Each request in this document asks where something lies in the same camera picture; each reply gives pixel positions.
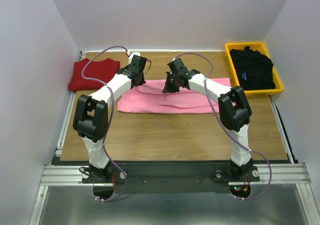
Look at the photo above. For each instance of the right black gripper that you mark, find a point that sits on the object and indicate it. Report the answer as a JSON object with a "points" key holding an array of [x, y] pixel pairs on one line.
{"points": [[167, 88]]}

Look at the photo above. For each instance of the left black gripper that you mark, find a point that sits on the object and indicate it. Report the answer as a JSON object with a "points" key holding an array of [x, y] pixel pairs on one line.
{"points": [[142, 81]]}

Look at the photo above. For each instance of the pink t shirt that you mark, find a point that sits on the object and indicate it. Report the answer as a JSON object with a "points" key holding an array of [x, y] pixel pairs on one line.
{"points": [[150, 99]]}

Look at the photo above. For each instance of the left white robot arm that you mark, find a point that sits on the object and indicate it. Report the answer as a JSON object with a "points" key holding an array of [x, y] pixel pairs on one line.
{"points": [[93, 115]]}

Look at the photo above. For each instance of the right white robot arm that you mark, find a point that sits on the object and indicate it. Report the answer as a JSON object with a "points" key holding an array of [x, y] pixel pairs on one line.
{"points": [[231, 109]]}

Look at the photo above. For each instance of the black t shirts pile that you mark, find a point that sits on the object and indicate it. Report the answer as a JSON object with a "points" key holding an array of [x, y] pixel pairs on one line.
{"points": [[254, 70]]}

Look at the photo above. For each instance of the yellow plastic bin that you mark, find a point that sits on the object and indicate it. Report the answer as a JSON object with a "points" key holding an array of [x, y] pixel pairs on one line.
{"points": [[259, 46]]}

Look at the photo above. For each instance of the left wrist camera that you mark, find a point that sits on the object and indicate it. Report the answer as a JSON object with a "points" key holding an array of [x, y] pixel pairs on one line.
{"points": [[138, 63]]}

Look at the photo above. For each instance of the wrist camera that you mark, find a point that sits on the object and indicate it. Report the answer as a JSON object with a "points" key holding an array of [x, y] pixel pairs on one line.
{"points": [[177, 67], [138, 63]]}

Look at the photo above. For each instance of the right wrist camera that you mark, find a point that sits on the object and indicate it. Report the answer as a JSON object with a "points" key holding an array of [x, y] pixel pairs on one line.
{"points": [[177, 67]]}

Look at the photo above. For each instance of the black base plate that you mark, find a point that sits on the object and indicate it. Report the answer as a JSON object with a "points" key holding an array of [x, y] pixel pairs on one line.
{"points": [[172, 177]]}

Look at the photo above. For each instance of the aluminium frame rail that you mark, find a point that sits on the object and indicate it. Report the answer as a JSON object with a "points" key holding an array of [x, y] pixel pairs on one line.
{"points": [[282, 196]]}

